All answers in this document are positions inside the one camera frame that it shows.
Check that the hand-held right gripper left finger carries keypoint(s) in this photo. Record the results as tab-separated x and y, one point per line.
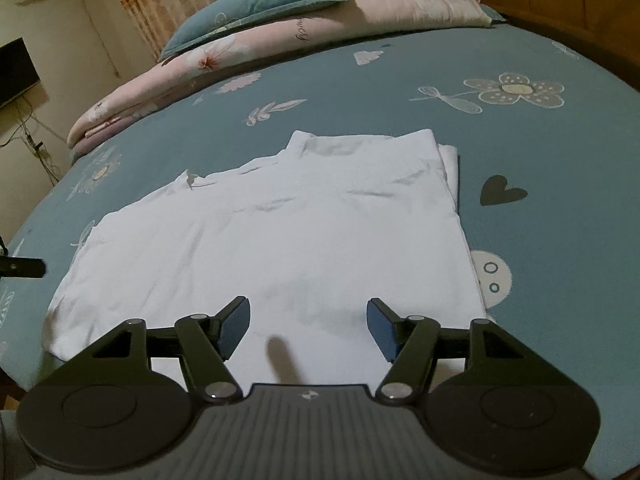
235	327

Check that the pink floral folded quilt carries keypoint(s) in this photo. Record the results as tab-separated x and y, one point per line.
390	10

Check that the bed with teal printed sheet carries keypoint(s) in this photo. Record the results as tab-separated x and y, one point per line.
550	170

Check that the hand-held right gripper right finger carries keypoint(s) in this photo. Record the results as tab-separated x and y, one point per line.
382	329

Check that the orange patterned curtain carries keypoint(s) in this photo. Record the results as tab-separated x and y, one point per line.
165	5

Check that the teal pillow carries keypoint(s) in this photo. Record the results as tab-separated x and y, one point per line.
270	5

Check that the black wall television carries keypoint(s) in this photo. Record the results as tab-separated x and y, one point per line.
15	75

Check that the wooden headboard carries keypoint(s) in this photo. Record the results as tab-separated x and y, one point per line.
550	0

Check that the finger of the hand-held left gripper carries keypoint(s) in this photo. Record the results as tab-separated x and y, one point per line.
22	267

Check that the white long-sleeve shirt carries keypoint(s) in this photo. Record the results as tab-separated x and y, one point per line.
300	230

